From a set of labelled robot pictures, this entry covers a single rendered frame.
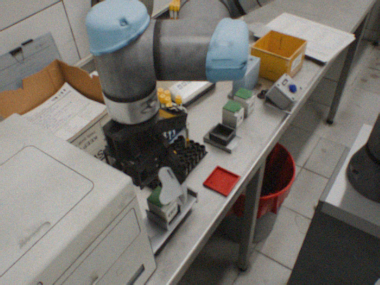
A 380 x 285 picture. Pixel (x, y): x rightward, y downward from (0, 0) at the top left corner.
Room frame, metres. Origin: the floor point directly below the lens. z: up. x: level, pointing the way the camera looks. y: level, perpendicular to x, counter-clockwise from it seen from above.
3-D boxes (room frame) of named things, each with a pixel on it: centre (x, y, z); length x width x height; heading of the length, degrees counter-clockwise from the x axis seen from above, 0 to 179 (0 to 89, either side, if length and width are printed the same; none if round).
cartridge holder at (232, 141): (0.66, -0.08, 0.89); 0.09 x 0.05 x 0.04; 52
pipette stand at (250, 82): (0.87, -0.18, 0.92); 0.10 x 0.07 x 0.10; 145
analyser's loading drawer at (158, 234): (0.40, 0.08, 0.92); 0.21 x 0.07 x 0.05; 143
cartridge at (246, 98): (0.78, -0.16, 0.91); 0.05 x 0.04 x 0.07; 53
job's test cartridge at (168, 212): (0.41, 0.07, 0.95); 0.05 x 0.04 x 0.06; 53
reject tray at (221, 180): (0.53, -0.07, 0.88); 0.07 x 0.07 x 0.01; 53
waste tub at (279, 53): (0.98, -0.30, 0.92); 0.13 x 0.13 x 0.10; 50
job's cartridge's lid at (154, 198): (0.41, 0.07, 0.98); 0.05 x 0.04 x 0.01; 53
